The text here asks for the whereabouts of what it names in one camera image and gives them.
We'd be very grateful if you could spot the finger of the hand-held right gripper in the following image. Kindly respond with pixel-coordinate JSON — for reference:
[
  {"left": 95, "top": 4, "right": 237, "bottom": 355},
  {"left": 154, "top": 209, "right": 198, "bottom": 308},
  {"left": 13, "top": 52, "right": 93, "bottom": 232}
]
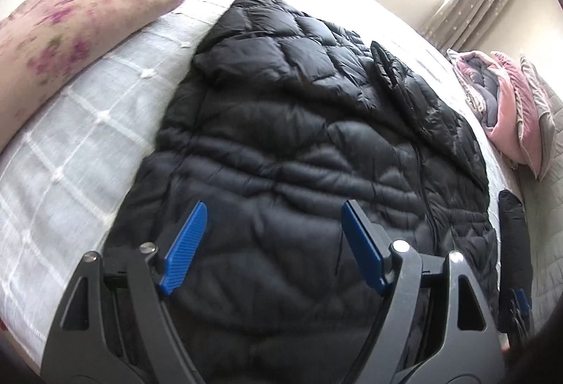
[{"left": 501, "top": 287, "right": 533, "bottom": 339}]

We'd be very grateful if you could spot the floral bolster pillow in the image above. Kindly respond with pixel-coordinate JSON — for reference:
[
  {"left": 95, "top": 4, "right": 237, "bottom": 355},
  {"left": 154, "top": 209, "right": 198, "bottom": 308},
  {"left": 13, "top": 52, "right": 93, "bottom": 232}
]
[{"left": 0, "top": 0, "right": 191, "bottom": 153}]

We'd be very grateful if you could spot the pink velvet pillow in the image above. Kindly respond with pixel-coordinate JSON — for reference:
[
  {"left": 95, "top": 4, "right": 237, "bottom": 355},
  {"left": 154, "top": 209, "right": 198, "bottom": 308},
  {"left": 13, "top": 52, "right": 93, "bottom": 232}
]
[{"left": 484, "top": 51, "right": 545, "bottom": 179}]

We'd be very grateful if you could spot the black puffer jacket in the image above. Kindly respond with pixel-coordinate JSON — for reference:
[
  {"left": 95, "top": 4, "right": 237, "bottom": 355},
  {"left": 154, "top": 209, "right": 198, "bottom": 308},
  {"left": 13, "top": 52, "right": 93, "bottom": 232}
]
[{"left": 103, "top": 0, "right": 503, "bottom": 384}]

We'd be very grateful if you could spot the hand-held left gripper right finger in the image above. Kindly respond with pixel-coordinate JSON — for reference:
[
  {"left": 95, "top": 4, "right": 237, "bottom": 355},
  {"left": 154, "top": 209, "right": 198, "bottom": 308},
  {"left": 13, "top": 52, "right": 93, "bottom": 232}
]
[{"left": 341, "top": 199, "right": 505, "bottom": 384}]

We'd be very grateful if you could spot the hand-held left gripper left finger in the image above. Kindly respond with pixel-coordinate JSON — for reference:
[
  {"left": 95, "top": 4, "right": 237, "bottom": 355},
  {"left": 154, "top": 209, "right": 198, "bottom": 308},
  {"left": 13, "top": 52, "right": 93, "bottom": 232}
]
[{"left": 46, "top": 201, "right": 208, "bottom": 384}]

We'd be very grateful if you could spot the grey pillow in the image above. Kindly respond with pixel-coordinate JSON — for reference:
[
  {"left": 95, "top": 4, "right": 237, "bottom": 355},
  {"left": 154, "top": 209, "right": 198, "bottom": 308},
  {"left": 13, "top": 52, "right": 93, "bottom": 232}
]
[{"left": 519, "top": 54, "right": 558, "bottom": 183}]

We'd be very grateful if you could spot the black folded garment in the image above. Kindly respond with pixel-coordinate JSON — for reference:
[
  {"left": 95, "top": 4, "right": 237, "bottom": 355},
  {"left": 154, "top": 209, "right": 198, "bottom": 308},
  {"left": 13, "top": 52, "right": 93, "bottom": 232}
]
[{"left": 498, "top": 190, "right": 536, "bottom": 334}]

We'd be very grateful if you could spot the folded pink grey quilt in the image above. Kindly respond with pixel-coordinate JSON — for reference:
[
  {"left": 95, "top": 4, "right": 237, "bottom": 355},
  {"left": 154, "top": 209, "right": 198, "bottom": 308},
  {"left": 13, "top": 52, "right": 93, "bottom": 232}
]
[{"left": 446, "top": 50, "right": 501, "bottom": 130}]

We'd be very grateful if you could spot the grey quilted headboard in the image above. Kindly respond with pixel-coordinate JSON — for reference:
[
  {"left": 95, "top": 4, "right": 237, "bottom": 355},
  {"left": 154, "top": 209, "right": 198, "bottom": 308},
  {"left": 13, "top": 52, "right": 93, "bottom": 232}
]
[{"left": 514, "top": 76, "right": 563, "bottom": 325}]

